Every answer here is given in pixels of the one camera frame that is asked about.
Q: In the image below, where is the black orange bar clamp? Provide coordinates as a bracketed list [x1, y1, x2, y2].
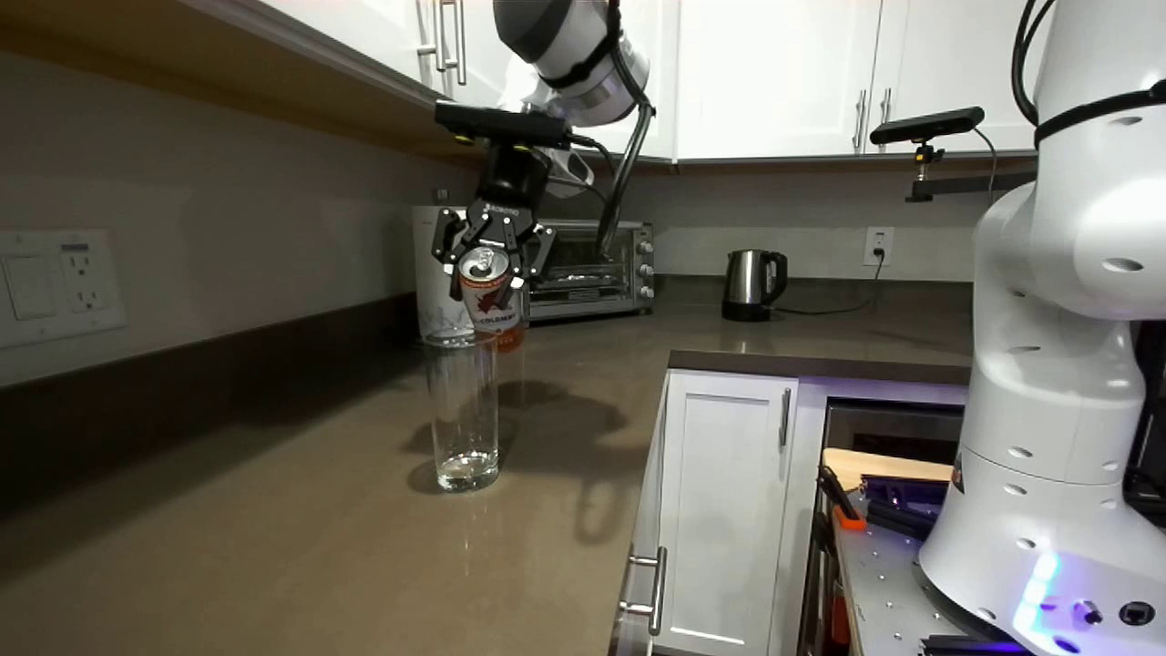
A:
[823, 551, 857, 656]
[820, 464, 875, 538]

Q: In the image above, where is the white switch outlet plate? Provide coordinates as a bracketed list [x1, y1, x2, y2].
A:
[0, 228, 130, 353]

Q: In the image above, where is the white upper cabinet door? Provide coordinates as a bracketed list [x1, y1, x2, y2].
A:
[630, 0, 684, 164]
[875, 0, 1061, 159]
[670, 0, 887, 164]

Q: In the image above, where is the wooden table board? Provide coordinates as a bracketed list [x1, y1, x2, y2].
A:
[820, 444, 960, 493]

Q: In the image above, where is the white wall outlet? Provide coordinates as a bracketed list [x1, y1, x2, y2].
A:
[862, 223, 899, 268]

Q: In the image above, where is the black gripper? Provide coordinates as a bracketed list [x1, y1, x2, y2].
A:
[429, 141, 558, 304]

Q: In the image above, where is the white paper towel roll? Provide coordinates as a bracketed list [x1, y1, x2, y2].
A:
[410, 199, 480, 348]

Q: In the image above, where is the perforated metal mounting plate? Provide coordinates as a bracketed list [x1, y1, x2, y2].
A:
[834, 522, 1166, 656]

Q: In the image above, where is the black kettle cord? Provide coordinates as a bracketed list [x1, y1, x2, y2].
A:
[778, 248, 891, 322]

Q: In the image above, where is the tall clear glass cup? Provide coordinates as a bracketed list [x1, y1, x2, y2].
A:
[424, 342, 506, 494]

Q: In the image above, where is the steel electric kettle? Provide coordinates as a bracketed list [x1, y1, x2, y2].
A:
[720, 244, 794, 325]

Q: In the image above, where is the white cabinet door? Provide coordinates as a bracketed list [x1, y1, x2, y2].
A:
[670, 0, 887, 164]
[875, 0, 1061, 159]
[630, 0, 684, 164]
[652, 363, 807, 656]

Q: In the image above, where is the black equipment box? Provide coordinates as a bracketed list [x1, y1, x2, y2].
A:
[1123, 317, 1166, 536]

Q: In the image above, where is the black stereo camera on mount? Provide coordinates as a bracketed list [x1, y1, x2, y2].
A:
[869, 103, 993, 208]

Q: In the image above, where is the silver toaster oven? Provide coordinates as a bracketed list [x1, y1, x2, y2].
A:
[522, 216, 664, 329]

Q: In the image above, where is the white lower cabinet door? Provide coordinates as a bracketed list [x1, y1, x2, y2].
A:
[652, 363, 807, 656]

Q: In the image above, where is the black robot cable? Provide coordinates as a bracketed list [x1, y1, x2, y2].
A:
[543, 0, 1166, 265]

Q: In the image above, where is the long white upper cabinet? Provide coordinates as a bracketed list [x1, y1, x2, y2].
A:
[0, 0, 513, 169]

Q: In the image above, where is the white orange drink can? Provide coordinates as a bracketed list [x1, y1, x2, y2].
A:
[454, 244, 531, 358]

